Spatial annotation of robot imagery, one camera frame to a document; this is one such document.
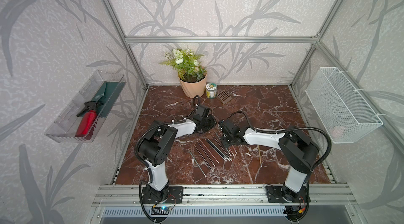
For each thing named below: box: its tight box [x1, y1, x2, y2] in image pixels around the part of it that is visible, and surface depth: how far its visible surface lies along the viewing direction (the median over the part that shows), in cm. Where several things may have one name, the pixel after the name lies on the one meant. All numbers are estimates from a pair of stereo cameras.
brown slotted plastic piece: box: [216, 90, 233, 105], surface depth 114 cm
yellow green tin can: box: [205, 82, 218, 99], surface depth 111 cm
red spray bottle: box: [75, 100, 104, 138], surface depth 62 cm
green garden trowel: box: [91, 80, 126, 118], surface depth 72 cm
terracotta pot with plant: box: [158, 48, 208, 99], surface depth 101 cm
